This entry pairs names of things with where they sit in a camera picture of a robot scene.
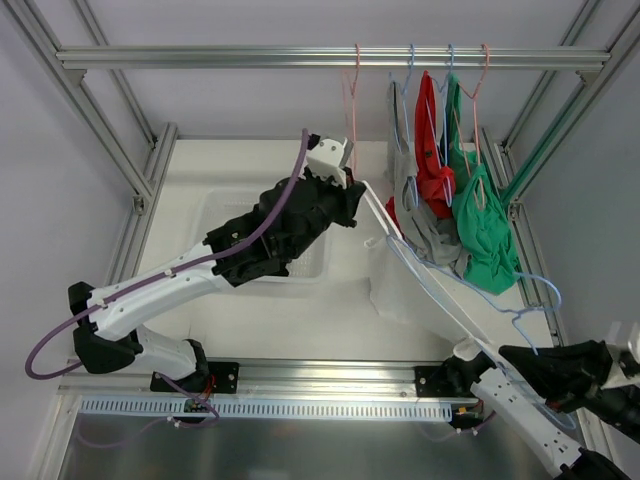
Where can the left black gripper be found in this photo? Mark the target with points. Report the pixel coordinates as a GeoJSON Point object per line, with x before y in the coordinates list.
{"type": "Point", "coordinates": [342, 198]}

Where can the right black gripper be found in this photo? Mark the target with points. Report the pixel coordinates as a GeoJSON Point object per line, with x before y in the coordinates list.
{"type": "Point", "coordinates": [601, 368]}

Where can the light blue hanger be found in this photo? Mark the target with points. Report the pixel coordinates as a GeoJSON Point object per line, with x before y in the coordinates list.
{"type": "Point", "coordinates": [469, 312]}
{"type": "Point", "coordinates": [442, 89]}
{"type": "Point", "coordinates": [407, 100]}

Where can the white tank top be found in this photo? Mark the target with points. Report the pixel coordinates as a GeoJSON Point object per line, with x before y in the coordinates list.
{"type": "Point", "coordinates": [383, 266]}

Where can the pink hanger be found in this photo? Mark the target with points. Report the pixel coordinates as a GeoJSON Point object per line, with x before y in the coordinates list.
{"type": "Point", "coordinates": [349, 85]}
{"type": "Point", "coordinates": [475, 125]}

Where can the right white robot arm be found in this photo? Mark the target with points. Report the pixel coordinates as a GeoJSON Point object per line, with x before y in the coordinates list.
{"type": "Point", "coordinates": [562, 457]}

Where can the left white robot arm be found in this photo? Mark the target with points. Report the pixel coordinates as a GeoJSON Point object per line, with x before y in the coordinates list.
{"type": "Point", "coordinates": [280, 227]}

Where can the red tank top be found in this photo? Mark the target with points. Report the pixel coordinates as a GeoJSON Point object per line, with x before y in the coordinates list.
{"type": "Point", "coordinates": [426, 134]}

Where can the grey tank top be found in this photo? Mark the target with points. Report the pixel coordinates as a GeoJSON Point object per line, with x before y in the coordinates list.
{"type": "Point", "coordinates": [432, 239]}

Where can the green tank top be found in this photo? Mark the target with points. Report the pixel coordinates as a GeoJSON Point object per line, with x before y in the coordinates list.
{"type": "Point", "coordinates": [481, 223]}

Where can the white plastic basket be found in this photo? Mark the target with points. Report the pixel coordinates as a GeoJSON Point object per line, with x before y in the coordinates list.
{"type": "Point", "coordinates": [224, 202]}

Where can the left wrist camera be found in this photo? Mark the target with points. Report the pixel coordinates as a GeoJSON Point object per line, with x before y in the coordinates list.
{"type": "Point", "coordinates": [327, 158]}

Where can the aluminium frame right post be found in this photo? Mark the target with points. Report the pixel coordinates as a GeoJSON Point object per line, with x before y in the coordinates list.
{"type": "Point", "coordinates": [560, 100]}

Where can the aluminium frame post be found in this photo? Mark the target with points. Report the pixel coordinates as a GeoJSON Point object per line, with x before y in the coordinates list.
{"type": "Point", "coordinates": [145, 181]}
{"type": "Point", "coordinates": [560, 100]}

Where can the aluminium frame left post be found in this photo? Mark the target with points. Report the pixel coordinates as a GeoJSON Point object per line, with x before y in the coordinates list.
{"type": "Point", "coordinates": [145, 181]}

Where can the aluminium front rail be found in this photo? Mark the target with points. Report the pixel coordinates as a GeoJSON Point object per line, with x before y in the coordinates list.
{"type": "Point", "coordinates": [282, 379]}

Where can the white slotted cable duct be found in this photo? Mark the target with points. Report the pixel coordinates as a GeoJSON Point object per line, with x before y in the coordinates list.
{"type": "Point", "coordinates": [262, 408]}

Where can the aluminium hanging rail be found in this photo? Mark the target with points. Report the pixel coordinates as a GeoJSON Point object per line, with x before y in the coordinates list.
{"type": "Point", "coordinates": [561, 58]}

